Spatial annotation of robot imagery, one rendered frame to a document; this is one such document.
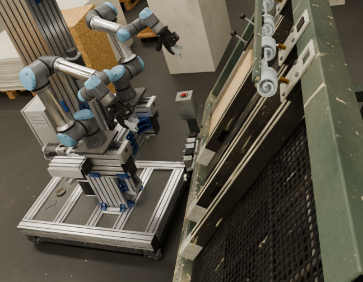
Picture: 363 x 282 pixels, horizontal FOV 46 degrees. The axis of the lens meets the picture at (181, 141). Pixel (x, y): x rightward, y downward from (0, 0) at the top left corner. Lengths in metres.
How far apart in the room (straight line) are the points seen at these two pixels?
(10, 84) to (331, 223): 5.75
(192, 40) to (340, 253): 4.42
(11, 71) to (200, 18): 2.67
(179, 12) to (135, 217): 2.53
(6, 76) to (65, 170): 3.56
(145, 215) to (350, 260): 2.67
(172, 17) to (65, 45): 2.40
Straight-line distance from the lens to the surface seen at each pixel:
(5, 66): 6.17
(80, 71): 2.39
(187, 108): 3.13
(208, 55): 5.14
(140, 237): 3.21
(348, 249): 0.82
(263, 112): 1.74
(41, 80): 2.49
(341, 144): 1.00
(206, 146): 2.43
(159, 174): 3.65
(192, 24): 5.01
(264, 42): 1.51
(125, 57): 3.07
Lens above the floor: 2.55
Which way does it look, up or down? 37 degrees down
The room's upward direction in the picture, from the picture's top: 19 degrees counter-clockwise
